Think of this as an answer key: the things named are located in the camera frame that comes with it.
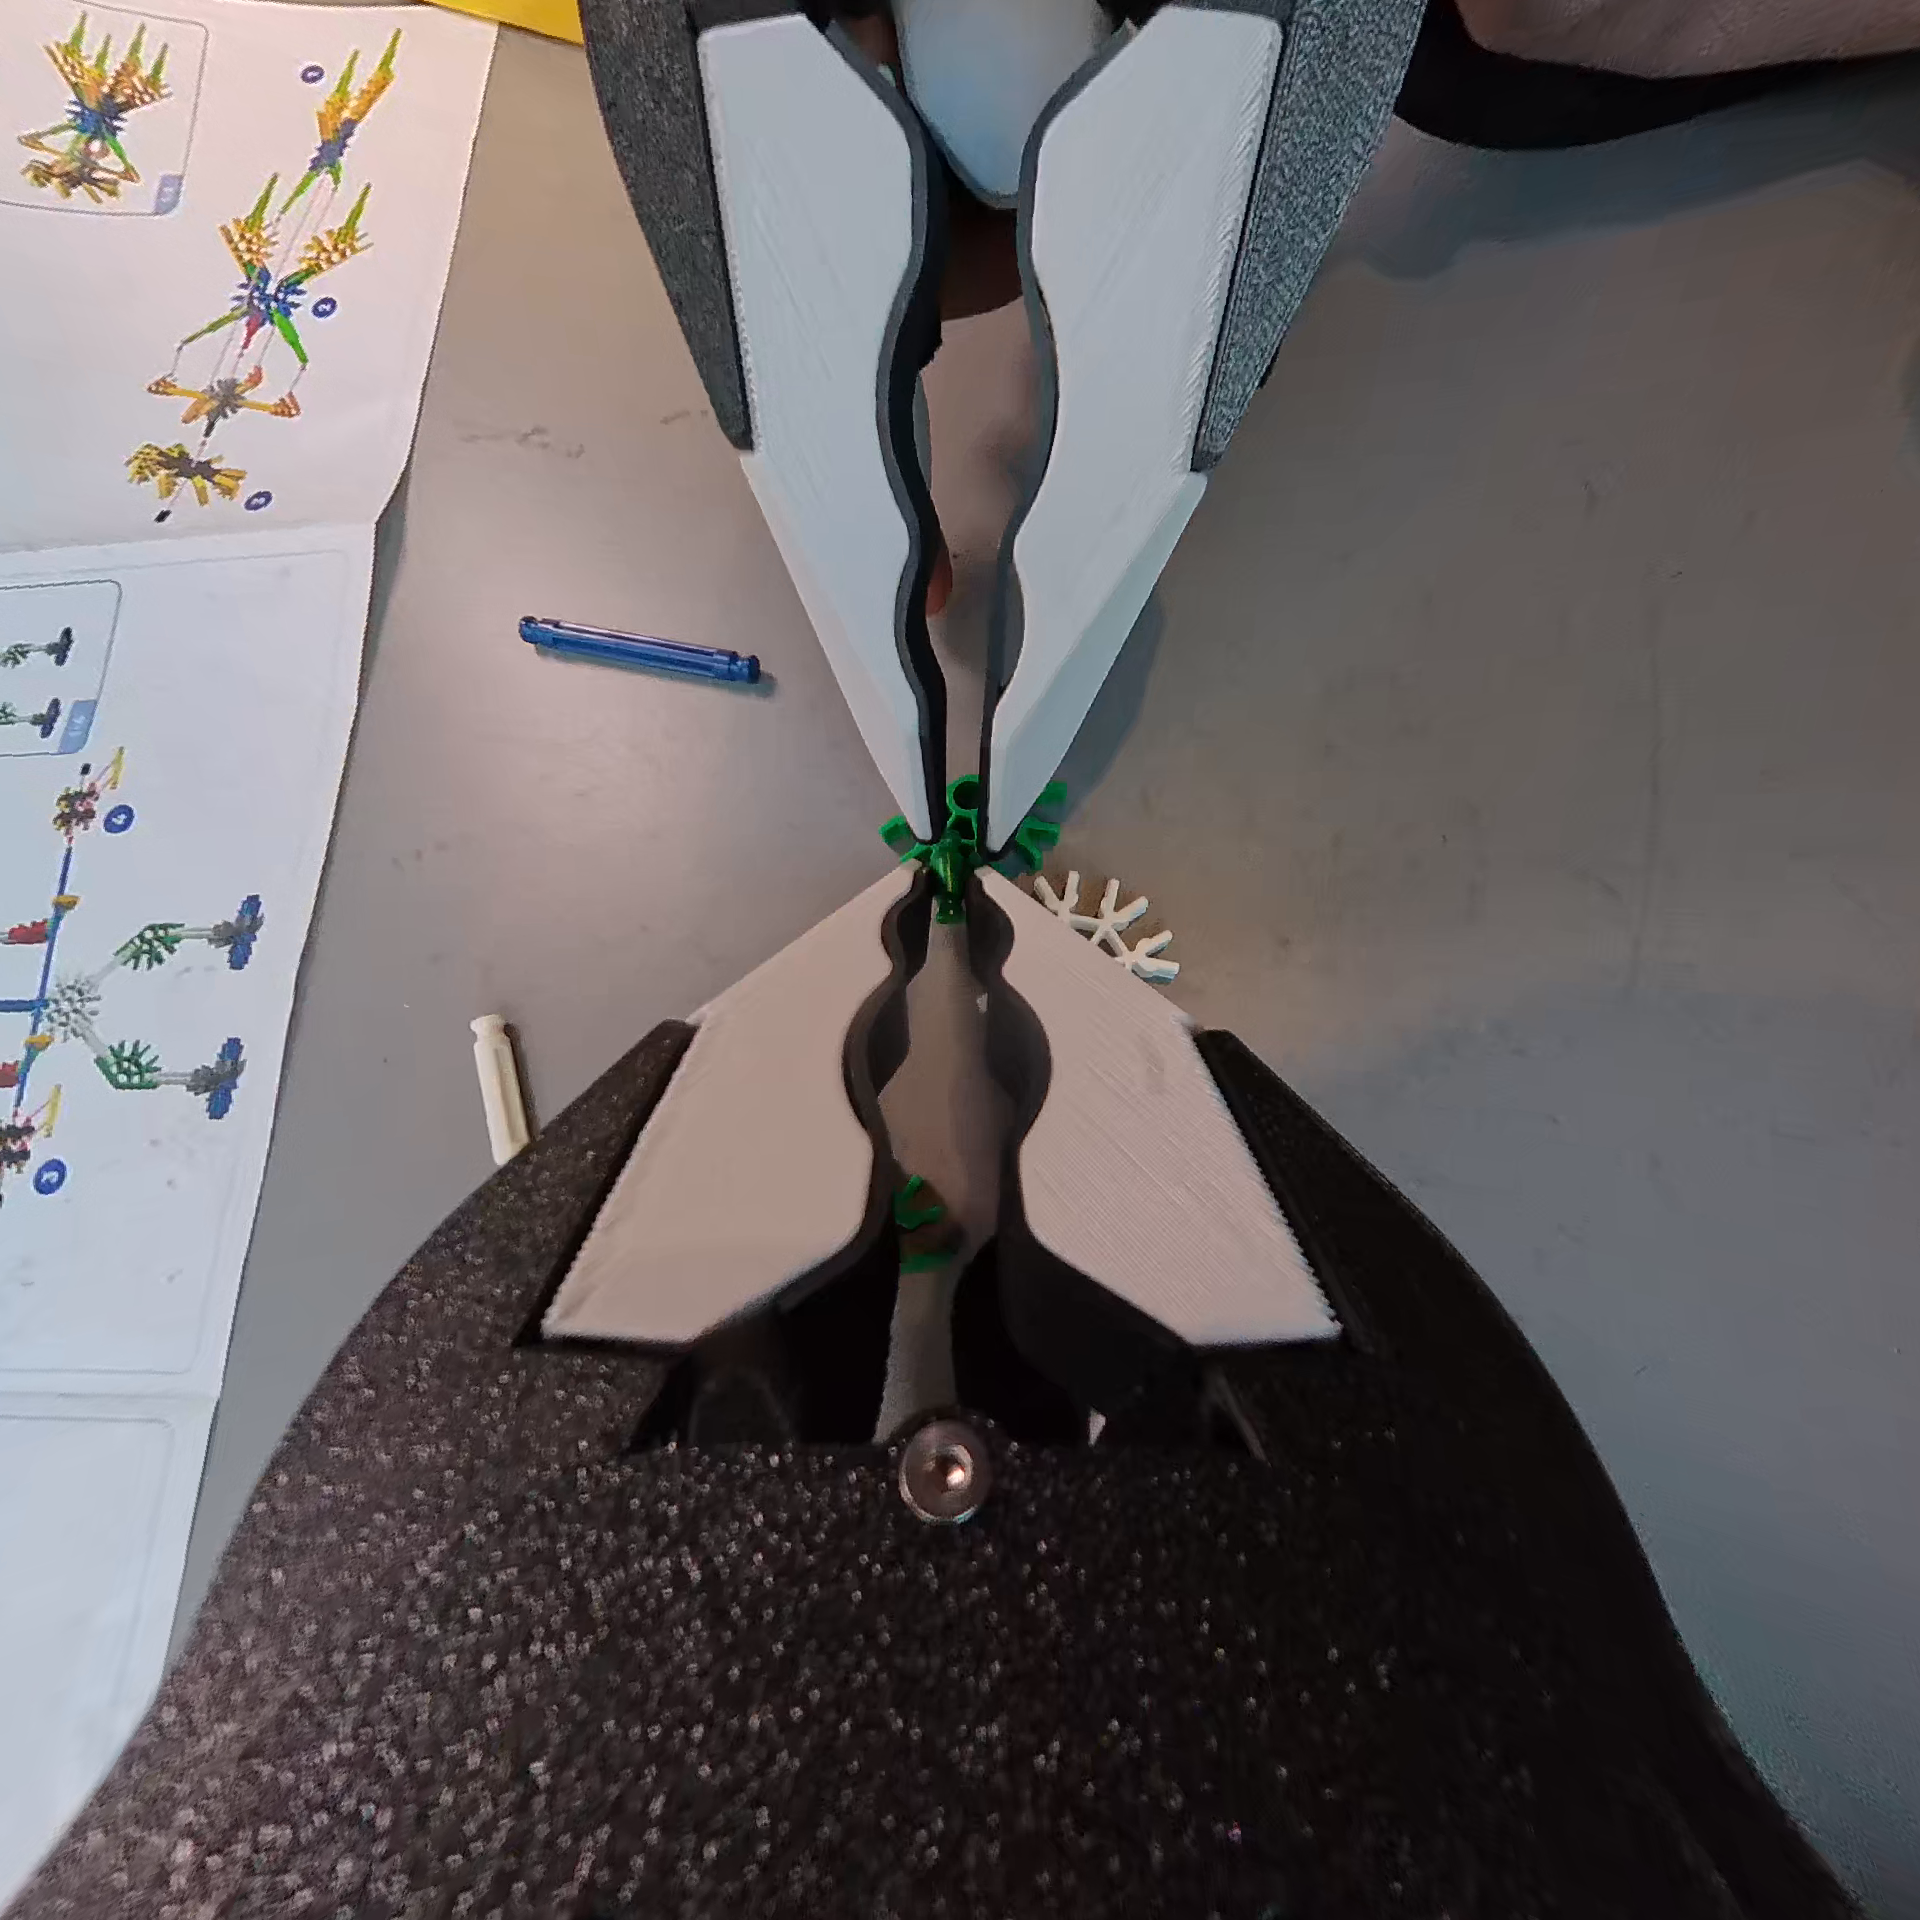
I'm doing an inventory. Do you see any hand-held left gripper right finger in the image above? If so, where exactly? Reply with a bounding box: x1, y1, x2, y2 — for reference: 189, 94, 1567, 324
966, 881, 1345, 1418

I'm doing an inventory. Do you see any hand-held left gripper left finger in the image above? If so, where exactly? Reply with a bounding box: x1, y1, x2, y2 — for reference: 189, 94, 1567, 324
542, 863, 933, 1418

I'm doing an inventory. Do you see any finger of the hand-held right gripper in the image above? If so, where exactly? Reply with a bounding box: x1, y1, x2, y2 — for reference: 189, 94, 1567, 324
984, 7, 1288, 833
697, 17, 941, 849

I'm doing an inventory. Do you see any short white toy rod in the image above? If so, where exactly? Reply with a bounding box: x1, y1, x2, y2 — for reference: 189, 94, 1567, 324
469, 1014, 533, 1165

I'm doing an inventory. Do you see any white snowflake toy connector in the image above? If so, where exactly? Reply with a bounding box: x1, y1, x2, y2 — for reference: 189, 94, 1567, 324
1034, 871, 1184, 986

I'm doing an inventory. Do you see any blue toy rod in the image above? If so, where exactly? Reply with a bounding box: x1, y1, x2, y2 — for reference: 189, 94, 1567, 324
517, 615, 764, 687

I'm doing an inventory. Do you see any person's right forearm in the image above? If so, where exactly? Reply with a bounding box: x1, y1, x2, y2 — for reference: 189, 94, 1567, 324
1439, 0, 1920, 77

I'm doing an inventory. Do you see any grey desk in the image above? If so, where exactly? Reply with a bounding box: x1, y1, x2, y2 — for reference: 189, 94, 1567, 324
167, 0, 1920, 1920

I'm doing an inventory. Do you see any person's right hand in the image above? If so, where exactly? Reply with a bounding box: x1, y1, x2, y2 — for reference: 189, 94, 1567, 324
929, 217, 1052, 414

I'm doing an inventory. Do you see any toy instruction poster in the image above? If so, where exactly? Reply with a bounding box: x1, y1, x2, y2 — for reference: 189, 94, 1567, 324
0, 0, 500, 1877

